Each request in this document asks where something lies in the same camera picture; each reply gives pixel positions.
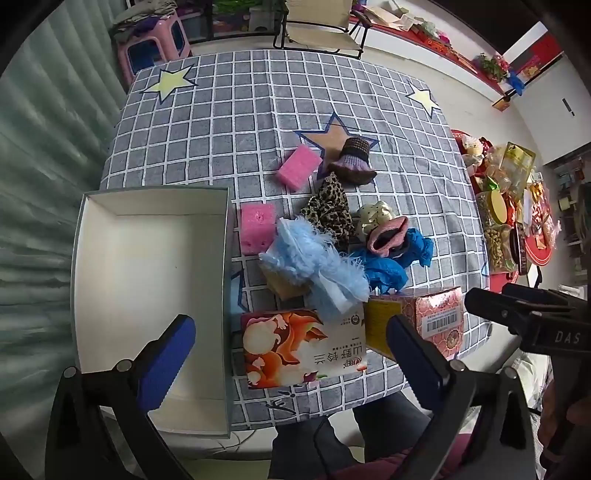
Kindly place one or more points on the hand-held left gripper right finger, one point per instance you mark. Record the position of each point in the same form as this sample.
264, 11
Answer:
411, 355

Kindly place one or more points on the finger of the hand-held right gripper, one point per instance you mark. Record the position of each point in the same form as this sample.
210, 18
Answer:
535, 293
498, 307

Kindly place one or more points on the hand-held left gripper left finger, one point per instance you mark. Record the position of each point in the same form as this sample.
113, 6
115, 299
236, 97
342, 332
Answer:
168, 364

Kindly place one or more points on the bright blue cloth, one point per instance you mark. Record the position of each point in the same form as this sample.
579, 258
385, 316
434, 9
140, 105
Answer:
388, 272

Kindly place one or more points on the grey-green cardboard box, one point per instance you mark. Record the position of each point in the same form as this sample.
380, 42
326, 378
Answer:
138, 277

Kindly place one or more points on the pink knitted sock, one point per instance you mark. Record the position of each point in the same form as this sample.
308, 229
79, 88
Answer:
385, 235

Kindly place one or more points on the light blue fluffy scarf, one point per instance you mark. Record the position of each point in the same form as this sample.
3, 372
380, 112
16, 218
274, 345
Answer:
314, 263

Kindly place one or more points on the beige knitted cloth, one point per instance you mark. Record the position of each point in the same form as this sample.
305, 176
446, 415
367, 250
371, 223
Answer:
284, 286

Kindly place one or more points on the cream dotted cloth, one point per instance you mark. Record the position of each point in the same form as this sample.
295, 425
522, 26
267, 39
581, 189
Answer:
371, 219

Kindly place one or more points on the pink sponge with holes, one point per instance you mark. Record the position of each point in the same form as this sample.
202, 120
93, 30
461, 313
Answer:
256, 228

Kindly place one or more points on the leopard print scarf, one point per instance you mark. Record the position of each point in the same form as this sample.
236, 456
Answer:
330, 207

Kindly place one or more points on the purple brown knitted hat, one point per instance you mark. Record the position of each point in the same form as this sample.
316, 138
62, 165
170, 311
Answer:
352, 164

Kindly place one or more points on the plain pink sponge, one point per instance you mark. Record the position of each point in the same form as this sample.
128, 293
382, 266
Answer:
299, 167

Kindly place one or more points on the pink yellow carton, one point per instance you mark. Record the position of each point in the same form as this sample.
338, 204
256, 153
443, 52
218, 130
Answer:
429, 318

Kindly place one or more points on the clear jar with nuts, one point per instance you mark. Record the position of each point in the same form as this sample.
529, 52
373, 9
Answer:
496, 230

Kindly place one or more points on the orange white tissue pack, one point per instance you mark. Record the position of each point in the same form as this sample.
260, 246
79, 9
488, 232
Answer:
300, 350

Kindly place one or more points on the yellow snack packet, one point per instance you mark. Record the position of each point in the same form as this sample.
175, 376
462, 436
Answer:
519, 161

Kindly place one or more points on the person's dark trousers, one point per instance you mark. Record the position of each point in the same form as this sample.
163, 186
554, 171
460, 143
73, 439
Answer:
304, 443

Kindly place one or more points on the flower bouquet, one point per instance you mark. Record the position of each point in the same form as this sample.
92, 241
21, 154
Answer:
491, 67

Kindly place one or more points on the grey checked star blanket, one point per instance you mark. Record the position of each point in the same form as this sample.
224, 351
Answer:
221, 115

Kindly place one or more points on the red-covered side table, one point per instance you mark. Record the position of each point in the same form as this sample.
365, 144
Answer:
443, 48

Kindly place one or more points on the beige folding chair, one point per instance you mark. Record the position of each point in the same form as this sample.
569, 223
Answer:
314, 32

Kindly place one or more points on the pink plastic stool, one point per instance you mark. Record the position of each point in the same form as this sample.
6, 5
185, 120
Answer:
171, 32

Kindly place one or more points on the storage shelf with boxes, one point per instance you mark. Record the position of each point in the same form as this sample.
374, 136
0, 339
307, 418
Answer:
221, 21

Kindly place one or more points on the pile of clothes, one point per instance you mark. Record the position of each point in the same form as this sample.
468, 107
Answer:
143, 14

